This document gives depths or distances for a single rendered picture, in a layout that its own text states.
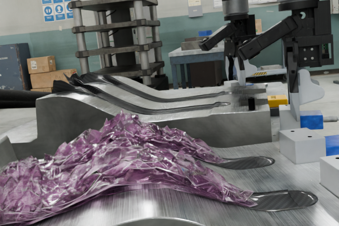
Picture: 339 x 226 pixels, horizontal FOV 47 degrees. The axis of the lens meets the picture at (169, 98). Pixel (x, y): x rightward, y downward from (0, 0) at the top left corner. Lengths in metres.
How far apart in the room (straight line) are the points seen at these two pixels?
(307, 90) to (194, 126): 0.23
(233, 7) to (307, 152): 0.74
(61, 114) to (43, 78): 6.81
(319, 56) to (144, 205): 0.51
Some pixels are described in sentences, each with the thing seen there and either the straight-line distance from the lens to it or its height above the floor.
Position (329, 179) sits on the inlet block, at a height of 0.87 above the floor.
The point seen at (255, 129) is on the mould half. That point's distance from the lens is 0.59.
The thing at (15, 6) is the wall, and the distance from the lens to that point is 8.06.
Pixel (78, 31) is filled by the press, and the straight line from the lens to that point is 4.77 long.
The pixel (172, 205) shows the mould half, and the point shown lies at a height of 0.89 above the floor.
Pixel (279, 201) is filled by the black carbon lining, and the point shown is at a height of 0.85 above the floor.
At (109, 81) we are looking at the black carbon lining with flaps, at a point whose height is 0.93.
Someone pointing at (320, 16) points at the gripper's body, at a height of 1.02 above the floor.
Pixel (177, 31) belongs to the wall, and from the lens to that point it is 7.14.
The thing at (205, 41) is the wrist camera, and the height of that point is 0.98.
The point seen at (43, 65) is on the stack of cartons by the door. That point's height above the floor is 0.68.
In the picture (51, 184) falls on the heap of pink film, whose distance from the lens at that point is 0.37.
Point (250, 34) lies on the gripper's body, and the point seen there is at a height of 0.99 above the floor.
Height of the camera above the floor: 1.02
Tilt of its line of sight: 9 degrees down
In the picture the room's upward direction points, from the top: 6 degrees counter-clockwise
